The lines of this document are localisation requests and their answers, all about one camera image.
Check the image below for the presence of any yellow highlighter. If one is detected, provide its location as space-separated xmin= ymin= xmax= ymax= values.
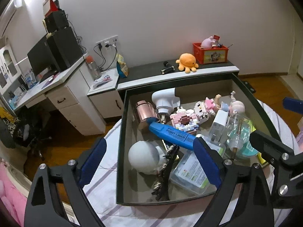
xmin=256 ymin=152 xmax=267 ymax=165

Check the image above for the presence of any teal compact case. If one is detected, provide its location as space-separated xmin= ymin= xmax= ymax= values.
xmin=233 ymin=142 xmax=258 ymax=159

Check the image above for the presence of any clear plastic bag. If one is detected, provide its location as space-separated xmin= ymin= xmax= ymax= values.
xmin=226 ymin=113 xmax=255 ymax=153

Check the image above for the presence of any blonde doll figurine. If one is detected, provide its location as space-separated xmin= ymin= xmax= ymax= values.
xmin=214 ymin=91 xmax=245 ymax=115

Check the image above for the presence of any white power adapter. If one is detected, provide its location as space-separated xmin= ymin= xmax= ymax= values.
xmin=208 ymin=110 xmax=229 ymax=143

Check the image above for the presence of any clear plastic card box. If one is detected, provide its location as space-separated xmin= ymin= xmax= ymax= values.
xmin=169 ymin=151 xmax=210 ymax=195

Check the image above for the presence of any pink block toy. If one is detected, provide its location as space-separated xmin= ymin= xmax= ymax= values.
xmin=170 ymin=107 xmax=199 ymax=135

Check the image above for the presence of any black hair clip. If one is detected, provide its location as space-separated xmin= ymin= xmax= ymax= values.
xmin=151 ymin=145 xmax=179 ymax=201

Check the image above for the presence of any blue marker pen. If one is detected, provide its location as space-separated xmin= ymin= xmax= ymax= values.
xmin=148 ymin=121 xmax=196 ymax=151

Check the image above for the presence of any pink black storage box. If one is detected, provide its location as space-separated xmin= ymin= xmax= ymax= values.
xmin=116 ymin=73 xmax=280 ymax=206

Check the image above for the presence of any white hair dryer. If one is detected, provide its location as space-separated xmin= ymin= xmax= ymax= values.
xmin=151 ymin=88 xmax=181 ymax=116

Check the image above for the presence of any rose gold round jar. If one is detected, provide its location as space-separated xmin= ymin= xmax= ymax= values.
xmin=135 ymin=100 xmax=159 ymax=131

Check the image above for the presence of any pink quilt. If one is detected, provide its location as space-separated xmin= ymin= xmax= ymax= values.
xmin=0 ymin=162 xmax=27 ymax=226

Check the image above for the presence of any white striped table cloth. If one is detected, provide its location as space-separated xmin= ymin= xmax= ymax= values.
xmin=83 ymin=100 xmax=301 ymax=226

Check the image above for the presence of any black office chair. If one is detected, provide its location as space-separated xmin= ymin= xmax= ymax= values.
xmin=1 ymin=107 xmax=52 ymax=161

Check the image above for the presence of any red toy crate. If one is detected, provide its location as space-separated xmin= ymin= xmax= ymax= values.
xmin=193 ymin=43 xmax=229 ymax=65

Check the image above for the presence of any pink plush toy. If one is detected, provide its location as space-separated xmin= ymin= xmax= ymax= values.
xmin=200 ymin=36 xmax=216 ymax=49

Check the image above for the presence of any orange octopus plush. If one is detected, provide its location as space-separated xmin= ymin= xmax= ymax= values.
xmin=176 ymin=53 xmax=199 ymax=73

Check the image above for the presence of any white desk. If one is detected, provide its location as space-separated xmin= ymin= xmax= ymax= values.
xmin=14 ymin=57 xmax=106 ymax=136

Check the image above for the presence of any black white low cabinet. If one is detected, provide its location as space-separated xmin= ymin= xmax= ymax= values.
xmin=87 ymin=61 xmax=239 ymax=119

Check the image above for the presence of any white glass-door cabinet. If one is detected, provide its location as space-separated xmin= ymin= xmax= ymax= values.
xmin=0 ymin=44 xmax=22 ymax=94

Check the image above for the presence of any orange-cap bottle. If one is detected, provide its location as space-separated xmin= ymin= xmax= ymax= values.
xmin=85 ymin=55 xmax=101 ymax=80

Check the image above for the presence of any black computer monitor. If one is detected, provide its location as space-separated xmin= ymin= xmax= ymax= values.
xmin=27 ymin=35 xmax=58 ymax=75

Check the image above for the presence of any snack bag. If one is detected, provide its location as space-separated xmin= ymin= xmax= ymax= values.
xmin=117 ymin=54 xmax=129 ymax=79

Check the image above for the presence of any black speaker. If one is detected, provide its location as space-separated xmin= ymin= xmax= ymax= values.
xmin=45 ymin=10 xmax=69 ymax=33

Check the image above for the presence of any white air conditioner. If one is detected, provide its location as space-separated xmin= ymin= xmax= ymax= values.
xmin=1 ymin=0 xmax=23 ymax=37

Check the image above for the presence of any desk calendar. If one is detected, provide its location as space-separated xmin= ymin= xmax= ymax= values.
xmin=43 ymin=0 xmax=59 ymax=17

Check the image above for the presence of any white wall socket strip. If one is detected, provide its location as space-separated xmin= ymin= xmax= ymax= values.
xmin=96 ymin=35 xmax=118 ymax=48

